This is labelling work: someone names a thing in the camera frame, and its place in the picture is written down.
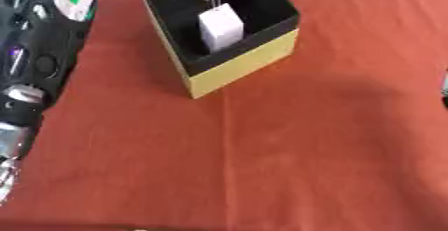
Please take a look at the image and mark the tan cardboard box black inside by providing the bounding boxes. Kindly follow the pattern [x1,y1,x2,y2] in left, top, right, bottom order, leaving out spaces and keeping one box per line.
[131,0,303,100]

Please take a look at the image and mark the white rectangular block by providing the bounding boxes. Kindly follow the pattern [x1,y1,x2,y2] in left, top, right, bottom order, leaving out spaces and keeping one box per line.
[196,3,247,55]

